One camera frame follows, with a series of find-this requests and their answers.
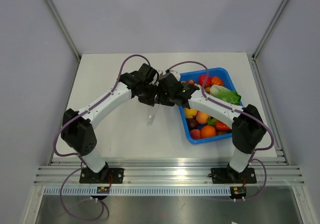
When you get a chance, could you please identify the clear zip top bag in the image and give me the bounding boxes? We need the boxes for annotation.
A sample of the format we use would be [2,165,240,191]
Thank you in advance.
[147,103,160,126]

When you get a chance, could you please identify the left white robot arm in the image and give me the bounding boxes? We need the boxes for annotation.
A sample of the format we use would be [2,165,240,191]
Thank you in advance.
[60,63,160,184]

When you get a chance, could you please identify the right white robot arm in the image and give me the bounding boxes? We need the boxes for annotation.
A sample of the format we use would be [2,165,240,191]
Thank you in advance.
[156,73,267,184]

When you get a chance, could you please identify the blue plastic bin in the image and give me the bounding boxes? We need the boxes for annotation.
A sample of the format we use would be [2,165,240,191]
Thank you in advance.
[178,67,236,145]

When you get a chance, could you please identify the red strawberry toy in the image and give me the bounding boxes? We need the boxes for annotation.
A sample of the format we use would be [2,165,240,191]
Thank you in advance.
[198,74,211,88]

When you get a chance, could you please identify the dark purple plum toy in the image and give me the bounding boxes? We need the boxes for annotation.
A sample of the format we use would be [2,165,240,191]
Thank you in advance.
[186,118,199,131]

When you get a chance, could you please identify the orange persimmon toy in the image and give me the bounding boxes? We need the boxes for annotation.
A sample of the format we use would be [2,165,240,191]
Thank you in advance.
[210,76,224,86]

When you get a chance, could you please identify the small pink peach toy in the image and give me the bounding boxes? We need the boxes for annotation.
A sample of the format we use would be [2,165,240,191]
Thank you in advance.
[189,129,202,140]

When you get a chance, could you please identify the orange fruit toy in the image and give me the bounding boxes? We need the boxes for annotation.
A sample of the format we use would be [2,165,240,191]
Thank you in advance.
[200,125,217,139]

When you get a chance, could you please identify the green cabbage toy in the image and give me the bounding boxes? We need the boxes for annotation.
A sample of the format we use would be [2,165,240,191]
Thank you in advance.
[209,84,242,106]

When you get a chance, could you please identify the red carrot toy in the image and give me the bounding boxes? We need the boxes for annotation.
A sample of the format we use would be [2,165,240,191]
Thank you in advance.
[215,121,231,131]

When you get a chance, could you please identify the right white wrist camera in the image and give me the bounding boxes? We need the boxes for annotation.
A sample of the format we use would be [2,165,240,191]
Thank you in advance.
[169,69,181,81]

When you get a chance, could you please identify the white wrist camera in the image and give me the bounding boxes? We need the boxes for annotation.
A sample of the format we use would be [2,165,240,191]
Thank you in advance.
[169,69,181,81]
[157,70,163,76]

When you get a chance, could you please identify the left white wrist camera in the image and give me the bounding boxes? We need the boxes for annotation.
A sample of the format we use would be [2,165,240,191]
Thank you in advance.
[157,70,163,76]

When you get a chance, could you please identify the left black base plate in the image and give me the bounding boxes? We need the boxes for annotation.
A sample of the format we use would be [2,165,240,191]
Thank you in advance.
[79,167,124,184]

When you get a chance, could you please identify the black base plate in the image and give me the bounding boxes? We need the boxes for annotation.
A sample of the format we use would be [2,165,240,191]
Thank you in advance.
[209,167,257,184]
[79,167,124,184]

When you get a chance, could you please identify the white slotted cable duct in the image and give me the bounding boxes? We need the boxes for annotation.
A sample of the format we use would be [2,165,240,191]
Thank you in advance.
[44,186,231,197]

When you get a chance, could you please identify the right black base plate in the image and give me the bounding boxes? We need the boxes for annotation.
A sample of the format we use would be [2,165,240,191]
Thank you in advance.
[209,167,257,184]

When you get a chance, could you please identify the aluminium mounting rail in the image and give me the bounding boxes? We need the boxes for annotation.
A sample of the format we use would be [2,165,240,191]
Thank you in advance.
[33,156,305,186]

